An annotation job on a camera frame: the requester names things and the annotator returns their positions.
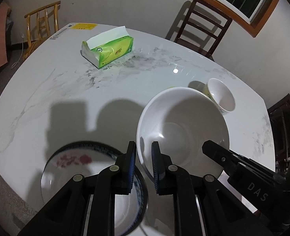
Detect dark wooden chair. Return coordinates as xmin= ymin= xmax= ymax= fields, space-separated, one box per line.
xmin=174 ymin=0 xmax=232 ymax=60

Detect yellow rectangular label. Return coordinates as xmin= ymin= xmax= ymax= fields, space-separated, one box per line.
xmin=71 ymin=23 xmax=97 ymax=30

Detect large blue floral plate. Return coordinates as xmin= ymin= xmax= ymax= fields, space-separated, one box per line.
xmin=54 ymin=141 xmax=148 ymax=235

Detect green tissue box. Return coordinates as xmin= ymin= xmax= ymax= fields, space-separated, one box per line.
xmin=81 ymin=26 xmax=134 ymax=69

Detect white bowl with Dog text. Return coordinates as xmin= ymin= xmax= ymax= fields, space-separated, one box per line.
xmin=203 ymin=78 xmax=236 ymax=114

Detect white plate pink roses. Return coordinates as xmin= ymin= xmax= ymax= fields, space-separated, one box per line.
xmin=40 ymin=147 xmax=142 ymax=236

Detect dark chairs at right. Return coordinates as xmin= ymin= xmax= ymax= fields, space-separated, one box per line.
xmin=268 ymin=93 xmax=290 ymax=175

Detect white cable on floor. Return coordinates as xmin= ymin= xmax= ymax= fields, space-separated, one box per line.
xmin=11 ymin=32 xmax=29 ymax=70

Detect bamboo chair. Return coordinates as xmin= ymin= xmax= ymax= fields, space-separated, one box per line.
xmin=24 ymin=1 xmax=61 ymax=60

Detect white ribbed bowl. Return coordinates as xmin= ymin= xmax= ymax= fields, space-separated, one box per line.
xmin=136 ymin=87 xmax=230 ymax=180

